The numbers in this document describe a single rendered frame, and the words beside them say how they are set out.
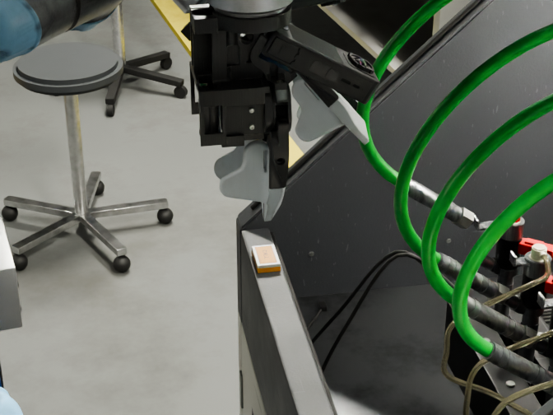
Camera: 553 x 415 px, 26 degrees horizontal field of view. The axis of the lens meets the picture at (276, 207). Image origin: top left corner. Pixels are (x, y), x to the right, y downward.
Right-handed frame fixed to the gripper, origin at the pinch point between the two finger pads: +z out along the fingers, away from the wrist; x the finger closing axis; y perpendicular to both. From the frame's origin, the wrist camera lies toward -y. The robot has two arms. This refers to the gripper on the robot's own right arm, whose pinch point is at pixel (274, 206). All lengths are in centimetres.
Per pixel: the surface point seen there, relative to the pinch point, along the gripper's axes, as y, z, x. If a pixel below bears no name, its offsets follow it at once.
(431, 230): -14.1, 1.5, 4.6
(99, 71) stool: 11, 68, -200
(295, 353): -4.9, 27.6, -13.7
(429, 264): -14.1, 5.2, 4.6
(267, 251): -5.2, 26.4, -34.7
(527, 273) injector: -27.7, 12.9, -3.5
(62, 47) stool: 20, 68, -219
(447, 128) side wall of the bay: -31, 15, -43
